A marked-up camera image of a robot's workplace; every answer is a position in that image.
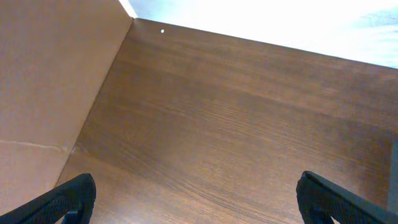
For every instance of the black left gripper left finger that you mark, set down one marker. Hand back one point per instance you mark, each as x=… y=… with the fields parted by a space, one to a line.
x=72 y=202

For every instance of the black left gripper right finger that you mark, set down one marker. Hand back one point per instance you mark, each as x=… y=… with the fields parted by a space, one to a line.
x=322 y=201

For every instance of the grey plastic basket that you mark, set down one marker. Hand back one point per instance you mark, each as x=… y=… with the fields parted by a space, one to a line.
x=393 y=181

